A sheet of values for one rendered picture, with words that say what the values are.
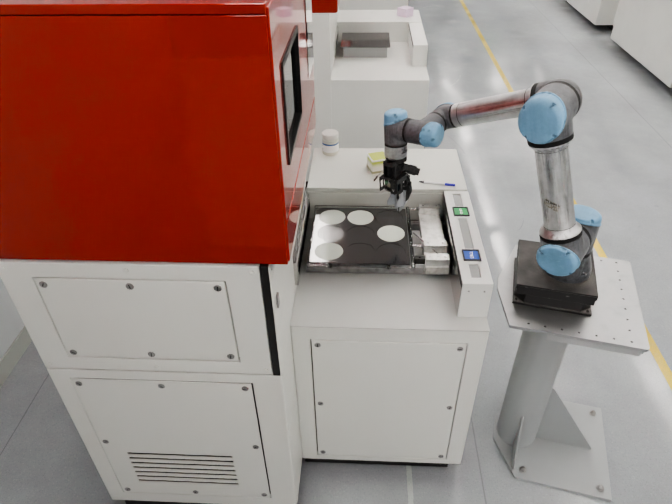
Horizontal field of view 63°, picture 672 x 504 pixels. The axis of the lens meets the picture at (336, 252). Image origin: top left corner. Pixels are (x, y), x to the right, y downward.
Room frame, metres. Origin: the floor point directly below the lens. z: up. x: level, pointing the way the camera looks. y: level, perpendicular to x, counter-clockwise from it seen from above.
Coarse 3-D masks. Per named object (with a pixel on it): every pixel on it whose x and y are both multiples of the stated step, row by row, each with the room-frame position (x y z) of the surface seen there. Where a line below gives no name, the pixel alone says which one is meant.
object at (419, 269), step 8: (416, 264) 1.50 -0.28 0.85; (328, 272) 1.50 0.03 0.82; (336, 272) 1.50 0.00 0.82; (344, 272) 1.50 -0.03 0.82; (352, 272) 1.50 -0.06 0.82; (360, 272) 1.49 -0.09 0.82; (368, 272) 1.49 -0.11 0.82; (376, 272) 1.49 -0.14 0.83; (384, 272) 1.49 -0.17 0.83; (392, 272) 1.49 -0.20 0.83; (400, 272) 1.48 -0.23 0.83; (408, 272) 1.48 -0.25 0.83; (416, 272) 1.48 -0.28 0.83; (424, 272) 1.48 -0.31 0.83
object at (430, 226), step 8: (424, 216) 1.76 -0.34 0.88; (432, 216) 1.76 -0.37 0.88; (424, 224) 1.70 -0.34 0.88; (432, 224) 1.70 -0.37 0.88; (440, 224) 1.70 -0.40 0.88; (424, 232) 1.65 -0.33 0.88; (432, 232) 1.65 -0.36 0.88; (440, 232) 1.65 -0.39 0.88; (424, 264) 1.48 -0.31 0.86; (432, 272) 1.44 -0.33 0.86; (440, 272) 1.44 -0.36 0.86; (448, 272) 1.44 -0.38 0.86
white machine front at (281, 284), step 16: (272, 272) 1.07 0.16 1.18; (288, 272) 1.30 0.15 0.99; (272, 288) 1.05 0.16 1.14; (288, 288) 1.27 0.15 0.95; (272, 304) 1.04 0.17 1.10; (288, 304) 1.25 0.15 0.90; (272, 320) 1.04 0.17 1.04; (288, 320) 1.22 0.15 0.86; (272, 336) 1.04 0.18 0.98; (272, 352) 1.04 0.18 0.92; (272, 368) 1.04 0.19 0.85
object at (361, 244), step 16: (320, 208) 1.80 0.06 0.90; (336, 208) 1.80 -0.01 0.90; (352, 208) 1.79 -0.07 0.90; (368, 208) 1.79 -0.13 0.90; (320, 224) 1.69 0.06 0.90; (336, 224) 1.69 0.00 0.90; (352, 224) 1.68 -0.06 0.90; (368, 224) 1.68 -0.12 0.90; (384, 224) 1.68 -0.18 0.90; (400, 224) 1.68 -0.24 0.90; (320, 240) 1.59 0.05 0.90; (336, 240) 1.59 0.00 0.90; (352, 240) 1.58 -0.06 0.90; (368, 240) 1.58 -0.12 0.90; (384, 240) 1.58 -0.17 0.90; (400, 240) 1.58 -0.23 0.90; (352, 256) 1.49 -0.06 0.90; (368, 256) 1.49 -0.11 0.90; (384, 256) 1.49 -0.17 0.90; (400, 256) 1.48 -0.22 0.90
